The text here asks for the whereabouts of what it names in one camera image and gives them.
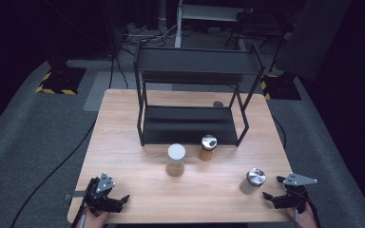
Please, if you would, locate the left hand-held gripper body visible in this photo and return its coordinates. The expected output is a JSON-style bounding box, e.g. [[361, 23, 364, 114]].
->
[[84, 172, 120, 213]]

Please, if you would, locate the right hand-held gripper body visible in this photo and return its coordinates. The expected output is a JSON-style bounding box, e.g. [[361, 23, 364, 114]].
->
[[274, 173, 318, 214]]

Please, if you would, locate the orange spice jar dark lid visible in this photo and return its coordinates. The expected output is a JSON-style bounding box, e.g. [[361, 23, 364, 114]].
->
[[198, 134, 219, 162]]

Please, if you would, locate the black metal two-tier shelf rack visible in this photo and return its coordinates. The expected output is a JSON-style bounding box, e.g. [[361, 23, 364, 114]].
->
[[133, 40, 266, 147]]

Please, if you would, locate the person's right hand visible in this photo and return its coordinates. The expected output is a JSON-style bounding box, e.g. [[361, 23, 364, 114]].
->
[[285, 203, 318, 228]]

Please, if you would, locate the person's left hand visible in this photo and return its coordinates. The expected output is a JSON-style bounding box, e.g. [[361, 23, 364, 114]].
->
[[83, 208, 110, 228]]

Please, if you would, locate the grey table edge clamp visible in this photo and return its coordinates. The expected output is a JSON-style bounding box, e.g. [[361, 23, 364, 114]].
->
[[63, 190, 86, 202]]

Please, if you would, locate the black yellow striped stand base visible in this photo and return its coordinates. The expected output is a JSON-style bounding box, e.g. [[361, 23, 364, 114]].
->
[[259, 73, 302, 102], [35, 66, 87, 96]]

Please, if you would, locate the grey panel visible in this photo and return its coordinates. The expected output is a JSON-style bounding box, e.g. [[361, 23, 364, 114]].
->
[[275, 0, 353, 83]]

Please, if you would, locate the white metal stand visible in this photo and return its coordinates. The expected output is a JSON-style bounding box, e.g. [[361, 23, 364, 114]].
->
[[174, 0, 245, 48]]

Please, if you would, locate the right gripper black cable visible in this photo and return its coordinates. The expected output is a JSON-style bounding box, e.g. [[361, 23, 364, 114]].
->
[[307, 200, 322, 228]]

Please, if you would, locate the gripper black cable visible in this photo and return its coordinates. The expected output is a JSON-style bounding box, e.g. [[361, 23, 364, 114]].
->
[[307, 200, 322, 228], [70, 189, 91, 228]]

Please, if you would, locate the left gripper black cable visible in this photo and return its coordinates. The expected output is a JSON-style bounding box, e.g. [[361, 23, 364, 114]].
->
[[70, 189, 91, 228]]

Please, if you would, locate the black cable beside table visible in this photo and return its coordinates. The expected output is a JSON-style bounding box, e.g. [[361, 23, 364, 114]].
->
[[272, 116, 288, 150]]

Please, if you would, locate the black floor cable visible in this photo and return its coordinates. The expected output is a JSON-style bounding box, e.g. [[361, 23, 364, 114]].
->
[[10, 53, 116, 228]]

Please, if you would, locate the black chair frame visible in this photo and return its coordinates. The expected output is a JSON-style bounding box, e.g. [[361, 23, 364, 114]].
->
[[223, 8, 288, 51]]

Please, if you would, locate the bundle of floor cables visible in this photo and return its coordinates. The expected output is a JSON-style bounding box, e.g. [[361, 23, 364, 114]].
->
[[119, 23, 179, 51]]

